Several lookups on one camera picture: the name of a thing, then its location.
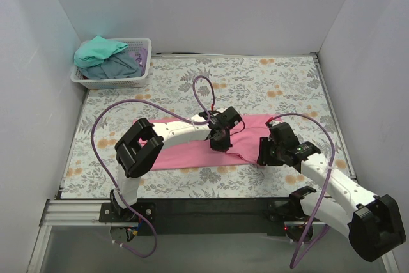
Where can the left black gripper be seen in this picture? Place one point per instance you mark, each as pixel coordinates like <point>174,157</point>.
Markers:
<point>220,142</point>

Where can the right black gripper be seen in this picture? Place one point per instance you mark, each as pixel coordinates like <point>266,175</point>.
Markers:
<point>264,152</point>

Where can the pink t shirt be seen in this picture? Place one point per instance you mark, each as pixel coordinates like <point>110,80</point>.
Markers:
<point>197,154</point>

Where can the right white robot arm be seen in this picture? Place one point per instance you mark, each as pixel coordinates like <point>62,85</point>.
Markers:
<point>372,223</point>

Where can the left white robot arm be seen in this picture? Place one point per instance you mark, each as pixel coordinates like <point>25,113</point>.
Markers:
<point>139,148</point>

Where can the floral patterned table mat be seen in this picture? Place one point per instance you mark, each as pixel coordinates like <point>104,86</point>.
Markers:
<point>270,85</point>

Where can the lavender t shirt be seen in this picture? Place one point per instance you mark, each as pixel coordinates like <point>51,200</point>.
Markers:
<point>141,58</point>

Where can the grey-blue t shirt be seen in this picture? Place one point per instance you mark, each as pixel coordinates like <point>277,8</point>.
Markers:
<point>118,66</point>

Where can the white plastic laundry basket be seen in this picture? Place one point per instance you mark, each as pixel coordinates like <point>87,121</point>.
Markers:
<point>134,45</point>

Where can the teal t shirt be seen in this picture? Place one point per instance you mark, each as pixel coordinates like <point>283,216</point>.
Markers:
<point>96,51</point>

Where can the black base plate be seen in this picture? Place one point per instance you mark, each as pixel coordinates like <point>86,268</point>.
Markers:
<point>182,216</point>

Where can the aluminium frame rail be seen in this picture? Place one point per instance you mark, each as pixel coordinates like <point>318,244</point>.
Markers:
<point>62,213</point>

